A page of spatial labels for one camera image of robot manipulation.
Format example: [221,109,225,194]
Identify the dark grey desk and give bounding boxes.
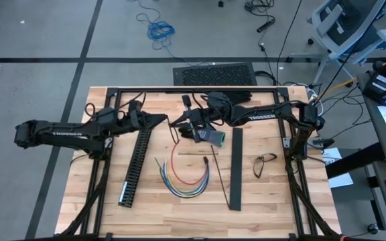
[356,72,386,241]

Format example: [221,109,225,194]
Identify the long straight black zip tie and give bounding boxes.
[210,144,231,208]

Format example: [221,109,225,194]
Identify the black duct cover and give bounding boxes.
[229,127,244,212]

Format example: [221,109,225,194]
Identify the black box white labels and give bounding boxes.
[361,70,386,103]

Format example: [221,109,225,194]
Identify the yellow cable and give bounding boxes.
[315,77,360,102]
[166,161,209,195]

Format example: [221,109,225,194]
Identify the clear safety glasses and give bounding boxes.
[252,152,279,179]

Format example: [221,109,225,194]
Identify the bundle of coloured wires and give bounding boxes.
[162,159,211,198]
[170,142,208,186]

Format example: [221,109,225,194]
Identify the thin black hanging cable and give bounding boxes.
[275,0,304,86]

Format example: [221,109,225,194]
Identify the white paper sheet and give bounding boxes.
[320,147,355,189]

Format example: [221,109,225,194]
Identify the green cable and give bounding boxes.
[154,157,210,199]

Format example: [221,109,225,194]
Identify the black work glove green cuff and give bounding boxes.
[229,90,253,103]

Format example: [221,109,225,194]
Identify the yellow hanging cable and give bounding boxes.
[315,77,360,102]

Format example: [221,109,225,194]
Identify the black slotted cable duct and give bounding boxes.
[117,128,154,209]

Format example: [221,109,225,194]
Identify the grey mesh office chair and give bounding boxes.
[289,0,386,86]

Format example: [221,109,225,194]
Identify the black desk beam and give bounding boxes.
[324,141,386,180]

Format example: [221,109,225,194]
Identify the black coiled floor cable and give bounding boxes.
[244,0,276,21]

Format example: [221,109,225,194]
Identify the blue floor cable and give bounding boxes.
[127,0,214,66]

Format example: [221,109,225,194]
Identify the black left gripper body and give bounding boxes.
[125,98,151,131]

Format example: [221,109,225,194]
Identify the black power strip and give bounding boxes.
[256,18,276,34]

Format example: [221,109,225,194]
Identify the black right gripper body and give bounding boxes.
[180,91,235,144]

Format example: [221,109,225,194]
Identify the black perforated box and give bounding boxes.
[172,62,258,87]

